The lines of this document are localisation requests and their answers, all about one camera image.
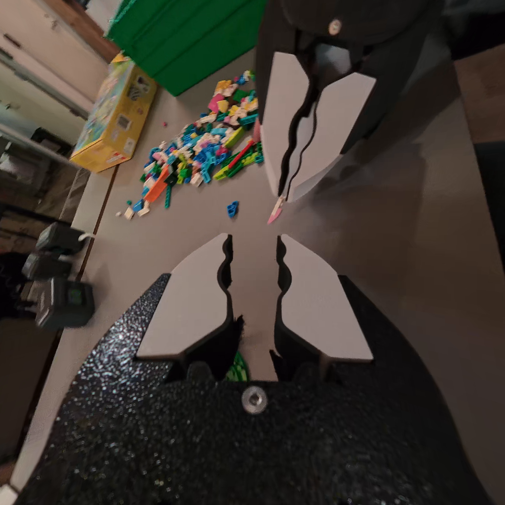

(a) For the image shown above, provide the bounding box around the pink and white lego piece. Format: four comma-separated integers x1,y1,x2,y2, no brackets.
267,196,285,225

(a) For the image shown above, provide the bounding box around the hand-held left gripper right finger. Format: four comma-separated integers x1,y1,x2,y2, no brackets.
271,234,374,379

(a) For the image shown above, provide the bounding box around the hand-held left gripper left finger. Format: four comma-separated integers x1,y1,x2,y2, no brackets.
136,233,246,377

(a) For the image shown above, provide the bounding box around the yellow lego box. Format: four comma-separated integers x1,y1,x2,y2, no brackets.
70,52,158,174

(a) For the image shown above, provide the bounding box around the green plastic bin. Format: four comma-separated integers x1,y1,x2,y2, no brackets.
106,0,270,98

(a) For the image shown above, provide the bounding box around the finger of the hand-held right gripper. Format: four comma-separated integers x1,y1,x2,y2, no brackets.
286,72,378,203
259,51,317,198

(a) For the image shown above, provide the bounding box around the lego flower model green base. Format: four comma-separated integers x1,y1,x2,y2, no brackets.
226,350,250,382

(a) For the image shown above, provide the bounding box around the pile of colourful lego bricks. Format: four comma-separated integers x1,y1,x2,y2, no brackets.
115,70,264,220

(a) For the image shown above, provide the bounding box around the white cabinet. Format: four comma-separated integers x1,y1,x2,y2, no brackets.
0,0,121,121

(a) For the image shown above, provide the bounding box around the dark grey charger block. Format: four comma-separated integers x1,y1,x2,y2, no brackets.
21,252,74,281
35,222,86,256
35,276,95,331

